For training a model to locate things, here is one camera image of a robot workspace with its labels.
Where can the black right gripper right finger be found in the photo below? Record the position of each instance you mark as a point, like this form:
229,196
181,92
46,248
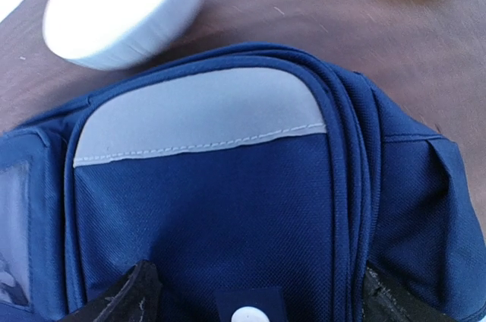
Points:
384,299

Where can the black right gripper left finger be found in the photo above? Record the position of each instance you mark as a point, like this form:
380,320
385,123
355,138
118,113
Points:
134,297

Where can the navy blue student backpack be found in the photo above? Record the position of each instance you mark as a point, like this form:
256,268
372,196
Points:
258,179

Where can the white ceramic bowl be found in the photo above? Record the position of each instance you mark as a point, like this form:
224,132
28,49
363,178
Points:
109,35

